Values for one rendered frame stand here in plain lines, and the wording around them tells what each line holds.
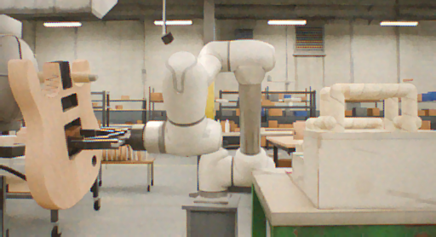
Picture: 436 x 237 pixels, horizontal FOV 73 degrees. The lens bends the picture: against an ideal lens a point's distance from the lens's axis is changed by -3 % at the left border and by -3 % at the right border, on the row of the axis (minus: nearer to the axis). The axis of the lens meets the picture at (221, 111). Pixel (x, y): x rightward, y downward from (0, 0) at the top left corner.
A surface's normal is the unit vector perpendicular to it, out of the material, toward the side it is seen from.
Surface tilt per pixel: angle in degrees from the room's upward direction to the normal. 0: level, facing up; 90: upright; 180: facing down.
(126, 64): 90
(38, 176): 99
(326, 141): 90
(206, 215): 90
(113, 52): 90
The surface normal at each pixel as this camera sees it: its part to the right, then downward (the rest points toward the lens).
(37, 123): 0.00, 0.23
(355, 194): -0.04, -0.02
